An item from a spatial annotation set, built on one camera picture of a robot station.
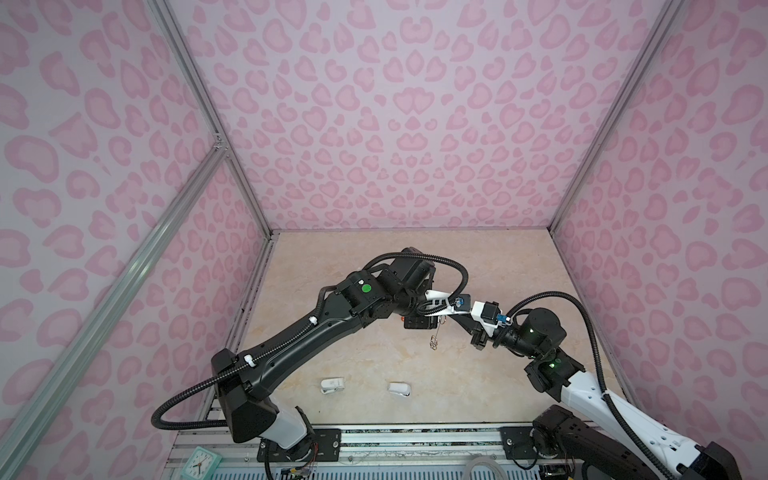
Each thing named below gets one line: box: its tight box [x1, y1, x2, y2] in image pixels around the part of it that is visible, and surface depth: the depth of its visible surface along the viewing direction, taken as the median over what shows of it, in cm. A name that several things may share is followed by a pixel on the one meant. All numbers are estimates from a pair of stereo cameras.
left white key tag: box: [320, 378, 345, 395], surface depth 82 cm
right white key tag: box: [388, 383, 411, 397], surface depth 82 cm
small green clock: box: [180, 446, 222, 480], surface depth 71 cm
